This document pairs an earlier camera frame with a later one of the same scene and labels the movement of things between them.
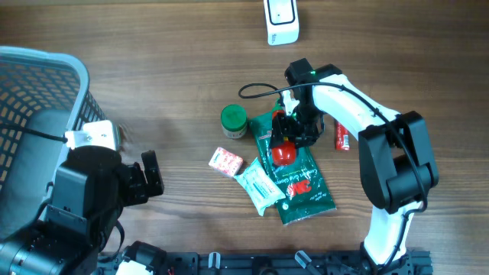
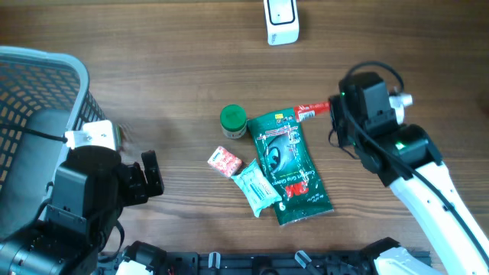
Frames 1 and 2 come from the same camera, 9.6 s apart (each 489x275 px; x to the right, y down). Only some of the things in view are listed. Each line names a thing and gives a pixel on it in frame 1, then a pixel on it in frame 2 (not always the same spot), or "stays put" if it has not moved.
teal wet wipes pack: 259,189 stays put
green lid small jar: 234,121 stays put
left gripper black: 134,175 stays put
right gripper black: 280,127 to 335,110
